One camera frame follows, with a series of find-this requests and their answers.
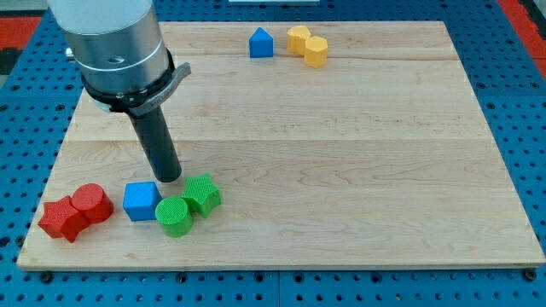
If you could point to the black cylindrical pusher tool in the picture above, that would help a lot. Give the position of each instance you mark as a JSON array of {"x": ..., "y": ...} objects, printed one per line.
[{"x": 154, "y": 136}]

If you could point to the green star block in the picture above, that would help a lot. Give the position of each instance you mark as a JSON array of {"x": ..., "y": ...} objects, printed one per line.
[{"x": 201, "y": 195}]

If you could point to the green cylinder block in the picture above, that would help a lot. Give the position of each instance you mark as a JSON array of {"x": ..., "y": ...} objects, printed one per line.
[{"x": 174, "y": 216}]

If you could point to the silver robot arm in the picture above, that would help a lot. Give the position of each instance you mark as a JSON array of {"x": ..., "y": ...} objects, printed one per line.
[{"x": 126, "y": 68}]

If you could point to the red star block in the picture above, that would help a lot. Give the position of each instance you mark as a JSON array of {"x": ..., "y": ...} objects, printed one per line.
[{"x": 62, "y": 220}]

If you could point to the blue cube block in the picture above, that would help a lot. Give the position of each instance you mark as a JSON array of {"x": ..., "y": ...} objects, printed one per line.
[{"x": 140, "y": 200}]

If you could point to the red cylinder block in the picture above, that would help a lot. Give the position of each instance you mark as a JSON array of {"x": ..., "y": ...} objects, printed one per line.
[{"x": 93, "y": 203}]

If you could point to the blue pentagon block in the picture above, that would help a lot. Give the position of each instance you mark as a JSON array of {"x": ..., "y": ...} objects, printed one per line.
[{"x": 261, "y": 44}]

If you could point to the yellow heart block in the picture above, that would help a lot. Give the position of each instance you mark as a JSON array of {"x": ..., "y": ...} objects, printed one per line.
[{"x": 297, "y": 36}]

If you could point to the yellow hexagon block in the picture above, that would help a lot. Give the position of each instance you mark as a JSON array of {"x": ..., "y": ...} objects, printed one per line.
[{"x": 316, "y": 51}]

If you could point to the wooden board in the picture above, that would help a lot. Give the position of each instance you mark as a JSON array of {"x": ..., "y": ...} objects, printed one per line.
[{"x": 381, "y": 159}]

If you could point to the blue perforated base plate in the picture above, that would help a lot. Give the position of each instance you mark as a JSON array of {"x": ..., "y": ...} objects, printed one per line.
[{"x": 37, "y": 105}]

